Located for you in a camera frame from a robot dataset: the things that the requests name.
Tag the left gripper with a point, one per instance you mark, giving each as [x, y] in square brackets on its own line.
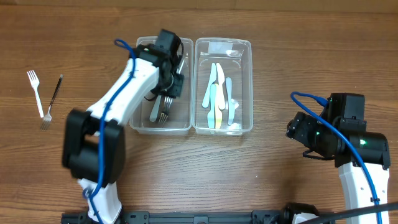
[177, 84]

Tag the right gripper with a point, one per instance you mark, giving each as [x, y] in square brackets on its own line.
[296, 126]

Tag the silver metal fork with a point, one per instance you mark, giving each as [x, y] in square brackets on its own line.
[167, 102]

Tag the white plastic fork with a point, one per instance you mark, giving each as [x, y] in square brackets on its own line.
[35, 82]
[155, 109]

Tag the light blue plastic knife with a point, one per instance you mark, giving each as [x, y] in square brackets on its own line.
[212, 79]

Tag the white plastic knife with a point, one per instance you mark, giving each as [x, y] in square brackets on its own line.
[221, 80]

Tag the teal plastic knife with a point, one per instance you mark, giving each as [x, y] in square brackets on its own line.
[211, 113]

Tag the yellow plastic knife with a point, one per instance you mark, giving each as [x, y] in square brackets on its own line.
[218, 113]

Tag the pale blue plastic knife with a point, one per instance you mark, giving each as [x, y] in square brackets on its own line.
[231, 107]

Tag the black-handled metal fork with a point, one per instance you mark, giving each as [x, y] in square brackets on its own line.
[48, 117]

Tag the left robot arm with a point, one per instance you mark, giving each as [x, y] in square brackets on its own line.
[94, 146]

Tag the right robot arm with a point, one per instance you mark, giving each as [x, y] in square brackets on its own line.
[334, 129]

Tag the left clear plastic container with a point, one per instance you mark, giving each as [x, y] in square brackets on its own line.
[179, 120]

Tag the clear plastic container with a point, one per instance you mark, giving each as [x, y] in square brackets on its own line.
[235, 57]
[179, 120]

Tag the right clear plastic container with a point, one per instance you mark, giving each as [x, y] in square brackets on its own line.
[235, 57]

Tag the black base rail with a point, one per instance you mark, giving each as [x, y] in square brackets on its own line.
[256, 216]

